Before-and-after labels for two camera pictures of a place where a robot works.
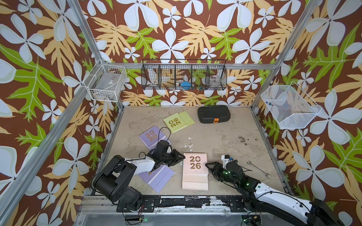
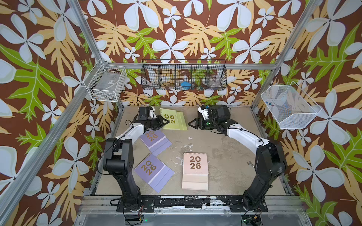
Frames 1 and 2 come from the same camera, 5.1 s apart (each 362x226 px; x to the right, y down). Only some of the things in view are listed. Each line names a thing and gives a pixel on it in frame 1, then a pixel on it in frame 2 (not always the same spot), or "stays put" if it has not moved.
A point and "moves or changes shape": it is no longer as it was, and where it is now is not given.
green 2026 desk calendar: [178, 121] moves or changes shape
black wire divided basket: [184, 74] stays put
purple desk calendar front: [158, 178] stays put
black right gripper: [216, 165] to [197, 124]
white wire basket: [107, 83] stays put
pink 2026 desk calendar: [194, 164] stays put
